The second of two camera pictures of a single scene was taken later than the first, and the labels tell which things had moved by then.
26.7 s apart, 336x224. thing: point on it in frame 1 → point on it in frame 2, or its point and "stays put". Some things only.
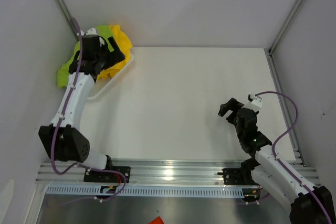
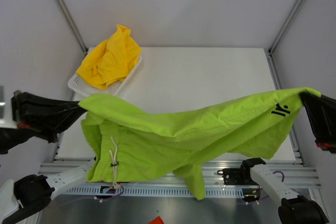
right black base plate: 238,177 stays put
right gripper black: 232,105 → 322,111
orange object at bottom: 157,220 stays put
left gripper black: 114,57 → 35,112
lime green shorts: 103,30 → 129,142
